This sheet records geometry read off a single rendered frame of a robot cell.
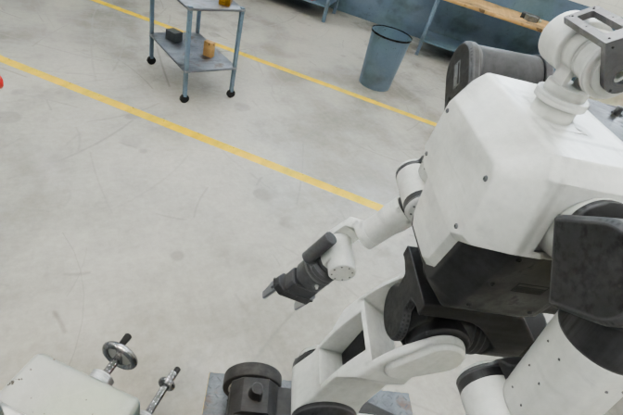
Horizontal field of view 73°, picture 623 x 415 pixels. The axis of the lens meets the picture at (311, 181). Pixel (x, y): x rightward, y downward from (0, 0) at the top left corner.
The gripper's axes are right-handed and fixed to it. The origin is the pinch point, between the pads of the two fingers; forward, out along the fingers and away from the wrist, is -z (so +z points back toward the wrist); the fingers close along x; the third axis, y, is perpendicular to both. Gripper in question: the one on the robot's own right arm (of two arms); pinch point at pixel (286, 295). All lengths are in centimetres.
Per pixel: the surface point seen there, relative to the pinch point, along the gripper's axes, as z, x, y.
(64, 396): -42, 38, 20
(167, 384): -52, 9, 7
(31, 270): -140, 59, -69
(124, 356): -47, 26, 4
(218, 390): -60, -13, 2
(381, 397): -36, -70, 1
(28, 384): -45, 47, 18
